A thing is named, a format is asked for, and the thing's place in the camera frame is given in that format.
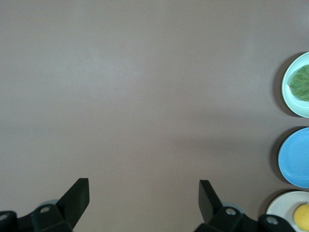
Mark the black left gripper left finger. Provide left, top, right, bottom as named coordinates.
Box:
left=0, top=178, right=90, bottom=232

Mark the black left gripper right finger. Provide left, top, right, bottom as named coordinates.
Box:
left=193, top=180, right=294, bottom=232

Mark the yellow lemon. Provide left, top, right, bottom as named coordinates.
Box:
left=294, top=203, right=309, bottom=231

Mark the green lettuce leaf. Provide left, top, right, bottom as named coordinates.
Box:
left=289, top=64, right=309, bottom=102

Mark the beige plate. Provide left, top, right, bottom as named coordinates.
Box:
left=266, top=191, right=309, bottom=232

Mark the blue plate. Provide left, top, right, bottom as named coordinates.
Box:
left=278, top=127, right=309, bottom=189

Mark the pale green plate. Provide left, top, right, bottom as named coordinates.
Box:
left=281, top=51, right=309, bottom=118

